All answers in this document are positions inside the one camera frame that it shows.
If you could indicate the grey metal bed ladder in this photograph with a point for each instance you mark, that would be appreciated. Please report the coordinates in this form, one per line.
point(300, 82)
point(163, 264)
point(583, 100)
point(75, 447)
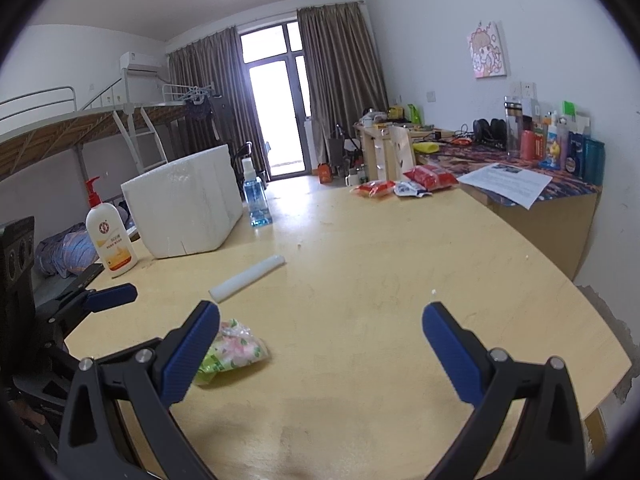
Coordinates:
point(150, 145)

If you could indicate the white foam box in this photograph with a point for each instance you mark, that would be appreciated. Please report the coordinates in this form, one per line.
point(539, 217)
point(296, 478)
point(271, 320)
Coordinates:
point(185, 205)

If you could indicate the black headphones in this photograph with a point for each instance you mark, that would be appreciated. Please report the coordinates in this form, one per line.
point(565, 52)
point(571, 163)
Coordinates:
point(490, 132)

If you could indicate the dark blue bottle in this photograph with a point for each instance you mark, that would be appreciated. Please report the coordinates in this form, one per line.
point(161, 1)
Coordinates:
point(575, 155)

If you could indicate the yellow soft object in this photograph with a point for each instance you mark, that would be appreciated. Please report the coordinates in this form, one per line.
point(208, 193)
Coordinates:
point(426, 147)

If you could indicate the white lotion pump bottle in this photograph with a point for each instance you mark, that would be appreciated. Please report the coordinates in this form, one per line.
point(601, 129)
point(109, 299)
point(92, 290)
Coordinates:
point(110, 235)

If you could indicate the white foam stick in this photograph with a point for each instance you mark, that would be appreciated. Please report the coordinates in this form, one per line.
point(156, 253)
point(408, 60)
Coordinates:
point(247, 277)

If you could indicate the printed desk mat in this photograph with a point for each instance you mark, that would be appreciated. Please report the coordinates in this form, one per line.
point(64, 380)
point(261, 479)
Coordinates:
point(565, 187)

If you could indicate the red bottle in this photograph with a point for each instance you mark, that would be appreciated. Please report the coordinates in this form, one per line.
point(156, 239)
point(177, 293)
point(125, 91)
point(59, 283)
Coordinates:
point(527, 146)

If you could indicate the glass tumbler bottle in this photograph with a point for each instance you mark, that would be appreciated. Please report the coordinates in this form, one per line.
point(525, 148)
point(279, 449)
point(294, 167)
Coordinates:
point(513, 127)

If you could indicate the white thermos flask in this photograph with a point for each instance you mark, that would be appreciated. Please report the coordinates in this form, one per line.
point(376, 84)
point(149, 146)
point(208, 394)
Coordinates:
point(352, 177)

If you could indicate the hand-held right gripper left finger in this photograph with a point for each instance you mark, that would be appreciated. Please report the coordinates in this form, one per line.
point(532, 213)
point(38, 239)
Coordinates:
point(192, 350)

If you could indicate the green translucent object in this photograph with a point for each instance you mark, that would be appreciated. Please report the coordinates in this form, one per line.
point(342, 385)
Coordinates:
point(414, 114)

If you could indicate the small red snack packet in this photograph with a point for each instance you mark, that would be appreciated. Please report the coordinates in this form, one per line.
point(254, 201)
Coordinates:
point(372, 189)

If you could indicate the wooden smiley chair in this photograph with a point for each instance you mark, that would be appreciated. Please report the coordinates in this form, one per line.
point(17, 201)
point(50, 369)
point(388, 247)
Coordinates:
point(400, 155)

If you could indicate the white snack packet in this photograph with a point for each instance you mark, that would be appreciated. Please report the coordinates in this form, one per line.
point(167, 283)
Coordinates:
point(412, 189)

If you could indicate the grey metal bunk bed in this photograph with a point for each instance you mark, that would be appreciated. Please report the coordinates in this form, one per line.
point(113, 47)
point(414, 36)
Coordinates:
point(150, 110)
point(40, 130)

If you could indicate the dark hanging garment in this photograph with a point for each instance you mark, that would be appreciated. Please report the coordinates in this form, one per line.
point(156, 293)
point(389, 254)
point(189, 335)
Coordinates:
point(196, 109)

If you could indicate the blue star quilt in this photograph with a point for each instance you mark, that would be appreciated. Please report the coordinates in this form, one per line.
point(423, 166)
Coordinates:
point(65, 255)

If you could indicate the blue spray bottle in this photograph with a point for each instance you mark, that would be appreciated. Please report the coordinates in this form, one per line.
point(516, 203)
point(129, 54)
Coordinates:
point(256, 200)

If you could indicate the floral plastic packet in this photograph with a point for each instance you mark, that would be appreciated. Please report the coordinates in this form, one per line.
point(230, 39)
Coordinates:
point(240, 350)

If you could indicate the yellow box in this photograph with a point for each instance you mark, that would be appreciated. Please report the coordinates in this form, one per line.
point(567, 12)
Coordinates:
point(395, 112)

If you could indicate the black folding chair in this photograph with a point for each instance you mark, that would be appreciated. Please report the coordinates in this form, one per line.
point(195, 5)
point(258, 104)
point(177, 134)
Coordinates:
point(242, 157)

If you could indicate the wooden desk with drawers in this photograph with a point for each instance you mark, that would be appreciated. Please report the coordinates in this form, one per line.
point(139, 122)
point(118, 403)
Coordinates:
point(372, 155)

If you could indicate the brown curtain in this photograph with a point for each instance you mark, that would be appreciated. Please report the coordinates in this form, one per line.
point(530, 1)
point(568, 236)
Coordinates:
point(220, 90)
point(340, 60)

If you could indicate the glass balcony door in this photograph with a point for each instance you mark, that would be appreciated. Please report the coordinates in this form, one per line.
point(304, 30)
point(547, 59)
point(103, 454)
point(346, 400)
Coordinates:
point(277, 115)

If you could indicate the cartoon wall poster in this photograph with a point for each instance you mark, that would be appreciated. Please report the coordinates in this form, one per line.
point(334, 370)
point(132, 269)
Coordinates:
point(487, 50)

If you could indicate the black folding trolley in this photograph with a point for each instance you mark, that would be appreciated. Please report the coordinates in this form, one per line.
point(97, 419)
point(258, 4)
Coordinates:
point(342, 147)

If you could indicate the white tube with yellow print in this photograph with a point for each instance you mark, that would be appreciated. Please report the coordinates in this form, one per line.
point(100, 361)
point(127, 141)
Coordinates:
point(552, 145)

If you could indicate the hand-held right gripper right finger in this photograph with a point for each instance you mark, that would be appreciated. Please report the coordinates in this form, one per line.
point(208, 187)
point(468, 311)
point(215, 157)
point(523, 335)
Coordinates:
point(450, 355)

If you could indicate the white air conditioner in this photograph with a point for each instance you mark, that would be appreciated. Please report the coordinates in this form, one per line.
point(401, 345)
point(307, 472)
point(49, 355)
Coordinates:
point(142, 62)

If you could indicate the white paper sheet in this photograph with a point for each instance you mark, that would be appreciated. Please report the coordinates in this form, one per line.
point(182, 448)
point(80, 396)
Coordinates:
point(505, 182)

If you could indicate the large red snack packet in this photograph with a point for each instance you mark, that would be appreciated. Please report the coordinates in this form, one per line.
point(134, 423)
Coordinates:
point(430, 177)

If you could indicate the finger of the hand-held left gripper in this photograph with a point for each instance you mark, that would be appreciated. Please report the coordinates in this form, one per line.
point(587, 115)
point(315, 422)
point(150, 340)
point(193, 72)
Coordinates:
point(112, 296)

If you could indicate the orange bag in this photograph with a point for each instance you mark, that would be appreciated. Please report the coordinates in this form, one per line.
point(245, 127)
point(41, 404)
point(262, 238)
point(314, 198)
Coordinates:
point(326, 174)

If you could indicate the dark hanging shirt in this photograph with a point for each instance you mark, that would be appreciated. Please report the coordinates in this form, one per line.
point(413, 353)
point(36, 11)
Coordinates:
point(216, 117)

